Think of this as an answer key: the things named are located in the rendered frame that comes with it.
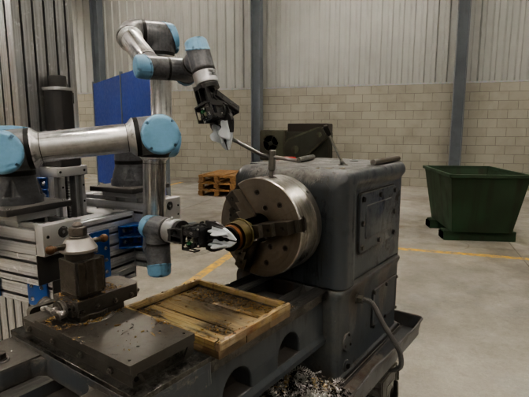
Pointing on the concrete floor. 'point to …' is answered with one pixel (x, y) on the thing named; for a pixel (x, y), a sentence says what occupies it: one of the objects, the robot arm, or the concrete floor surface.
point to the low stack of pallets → (217, 182)
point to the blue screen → (120, 113)
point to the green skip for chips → (475, 202)
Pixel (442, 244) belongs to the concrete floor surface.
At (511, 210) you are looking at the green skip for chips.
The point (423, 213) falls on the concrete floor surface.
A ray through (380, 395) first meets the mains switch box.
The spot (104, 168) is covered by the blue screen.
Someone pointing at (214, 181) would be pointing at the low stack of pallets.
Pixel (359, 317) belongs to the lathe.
